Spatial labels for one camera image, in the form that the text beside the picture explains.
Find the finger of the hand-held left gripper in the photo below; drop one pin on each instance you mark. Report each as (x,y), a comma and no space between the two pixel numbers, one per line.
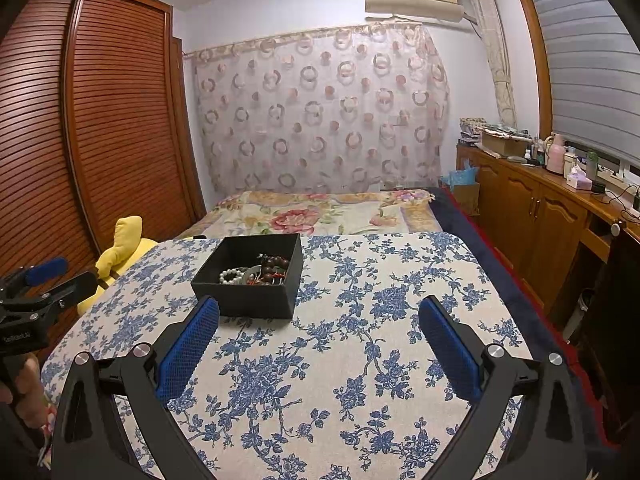
(47,270)
(70,287)

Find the brown slatted wooden wardrobe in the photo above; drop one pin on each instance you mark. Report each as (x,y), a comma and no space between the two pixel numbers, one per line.
(110,135)

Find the blue floral tablecloth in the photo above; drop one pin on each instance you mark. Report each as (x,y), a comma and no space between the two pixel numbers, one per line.
(325,385)

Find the black jewelry box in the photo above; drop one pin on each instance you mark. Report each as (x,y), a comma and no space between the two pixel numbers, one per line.
(250,300)

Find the cream cup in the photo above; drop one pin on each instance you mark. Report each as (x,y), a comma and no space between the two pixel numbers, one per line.
(570,165)

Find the beige patterned side curtain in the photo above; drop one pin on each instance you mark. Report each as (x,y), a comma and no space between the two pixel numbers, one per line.
(497,60)

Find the person's left hand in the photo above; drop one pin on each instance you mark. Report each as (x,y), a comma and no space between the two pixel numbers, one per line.
(27,390)

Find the pink thermos jug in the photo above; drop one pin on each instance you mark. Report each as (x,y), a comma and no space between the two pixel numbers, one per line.
(556,157)

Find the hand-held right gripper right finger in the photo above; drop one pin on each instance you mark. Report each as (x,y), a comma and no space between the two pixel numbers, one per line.
(450,355)

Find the blue paper gift bag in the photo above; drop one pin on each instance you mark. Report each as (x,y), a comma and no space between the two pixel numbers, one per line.
(457,177)

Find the white waste bin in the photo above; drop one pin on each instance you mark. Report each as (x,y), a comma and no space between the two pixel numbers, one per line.
(577,315)

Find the pink tissue box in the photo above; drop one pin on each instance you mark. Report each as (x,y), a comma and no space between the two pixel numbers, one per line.
(579,180)

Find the green bottle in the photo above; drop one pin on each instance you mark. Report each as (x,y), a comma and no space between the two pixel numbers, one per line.
(592,165)

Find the person's left forearm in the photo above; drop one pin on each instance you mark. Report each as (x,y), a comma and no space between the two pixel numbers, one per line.
(12,450)

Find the grey window blind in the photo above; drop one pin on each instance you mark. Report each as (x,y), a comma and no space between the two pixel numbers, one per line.
(590,50)

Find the cardboard box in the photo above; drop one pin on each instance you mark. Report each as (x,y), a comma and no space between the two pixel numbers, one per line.
(507,144)

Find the sheer circle-patterned curtain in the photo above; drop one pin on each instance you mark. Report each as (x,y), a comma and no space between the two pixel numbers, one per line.
(320,110)

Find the floral bed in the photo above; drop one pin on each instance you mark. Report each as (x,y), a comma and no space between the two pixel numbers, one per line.
(310,215)

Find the wooden sideboard cabinet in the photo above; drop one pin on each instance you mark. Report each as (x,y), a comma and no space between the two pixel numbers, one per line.
(530,215)

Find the yellow plush toy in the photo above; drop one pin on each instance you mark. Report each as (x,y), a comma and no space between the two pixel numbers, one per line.
(127,245)

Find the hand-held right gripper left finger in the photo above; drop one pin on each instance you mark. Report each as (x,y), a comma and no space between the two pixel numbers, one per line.
(187,345)

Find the dark blue blanket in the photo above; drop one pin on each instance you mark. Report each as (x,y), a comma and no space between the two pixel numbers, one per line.
(500,250)

